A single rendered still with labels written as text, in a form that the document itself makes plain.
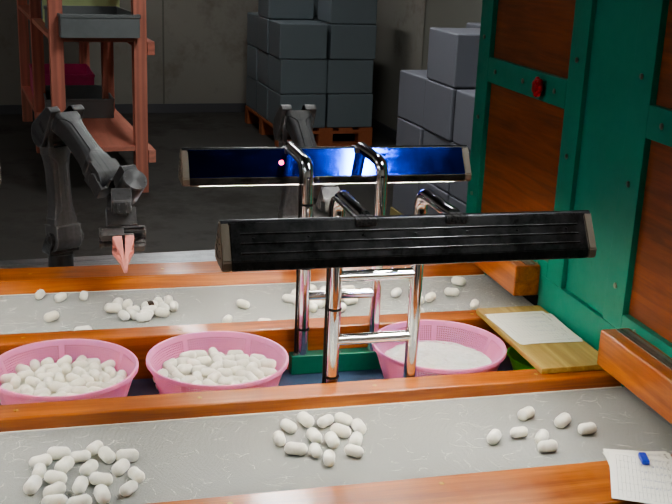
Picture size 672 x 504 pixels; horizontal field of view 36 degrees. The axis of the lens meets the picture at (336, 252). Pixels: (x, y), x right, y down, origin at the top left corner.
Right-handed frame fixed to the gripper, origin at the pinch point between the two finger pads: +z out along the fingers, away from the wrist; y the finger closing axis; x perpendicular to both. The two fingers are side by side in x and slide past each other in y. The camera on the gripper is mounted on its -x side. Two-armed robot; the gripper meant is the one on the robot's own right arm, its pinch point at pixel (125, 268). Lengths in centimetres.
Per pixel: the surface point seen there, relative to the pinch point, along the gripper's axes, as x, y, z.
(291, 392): -31, 25, 48
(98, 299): 8.4, -5.9, 2.4
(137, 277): 11.5, 3.3, -4.9
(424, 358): -18, 56, 37
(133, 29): 235, 31, -320
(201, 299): 6.5, 16.6, 5.2
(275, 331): -11.8, 28.0, 25.1
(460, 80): 137, 169, -185
